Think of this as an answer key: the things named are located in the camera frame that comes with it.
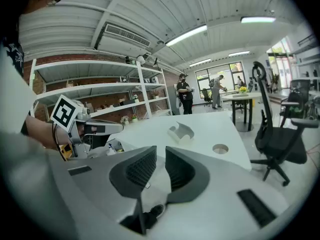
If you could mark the small potted plant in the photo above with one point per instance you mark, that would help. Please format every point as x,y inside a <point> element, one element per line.
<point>134,118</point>
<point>124,120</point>
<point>155,94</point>
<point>135,98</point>

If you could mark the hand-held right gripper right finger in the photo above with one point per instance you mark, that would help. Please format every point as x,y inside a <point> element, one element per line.
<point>190,179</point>

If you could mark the green office chair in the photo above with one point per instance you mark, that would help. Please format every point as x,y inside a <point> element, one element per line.
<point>207,96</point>

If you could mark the person's black shoe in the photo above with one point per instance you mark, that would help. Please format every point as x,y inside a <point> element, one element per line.
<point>157,210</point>

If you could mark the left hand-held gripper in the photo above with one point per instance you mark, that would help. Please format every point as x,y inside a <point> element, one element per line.
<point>63,112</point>

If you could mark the white shelving unit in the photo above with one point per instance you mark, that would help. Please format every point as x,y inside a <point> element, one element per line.
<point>100,86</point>

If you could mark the black mesh armchair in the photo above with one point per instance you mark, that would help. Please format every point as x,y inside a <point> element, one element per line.
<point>297,96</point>

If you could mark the round white table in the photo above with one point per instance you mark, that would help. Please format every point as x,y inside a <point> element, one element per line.
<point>240,96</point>

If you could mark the yellow flower bunch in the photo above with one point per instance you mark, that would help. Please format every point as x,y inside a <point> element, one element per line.
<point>243,89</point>

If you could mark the white ceiling air conditioner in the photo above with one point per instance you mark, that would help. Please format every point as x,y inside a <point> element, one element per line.
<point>125,37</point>

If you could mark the black office chair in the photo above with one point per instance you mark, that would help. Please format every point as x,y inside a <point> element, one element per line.
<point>275,141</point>

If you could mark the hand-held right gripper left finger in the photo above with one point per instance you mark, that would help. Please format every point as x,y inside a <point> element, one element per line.
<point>132,176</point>

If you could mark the white desk lamp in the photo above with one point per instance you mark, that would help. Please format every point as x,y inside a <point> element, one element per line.
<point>141,59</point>

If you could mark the large window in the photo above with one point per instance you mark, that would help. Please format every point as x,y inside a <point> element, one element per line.
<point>217,76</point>

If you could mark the person's black star-print shirt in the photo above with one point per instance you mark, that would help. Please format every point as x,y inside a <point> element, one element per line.
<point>16,56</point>

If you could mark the long ceiling light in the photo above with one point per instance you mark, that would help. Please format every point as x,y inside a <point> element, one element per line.
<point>200,62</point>
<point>186,35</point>
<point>238,53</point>
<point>257,19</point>

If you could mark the person's left forearm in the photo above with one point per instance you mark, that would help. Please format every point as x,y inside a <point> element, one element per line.
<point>42,131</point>

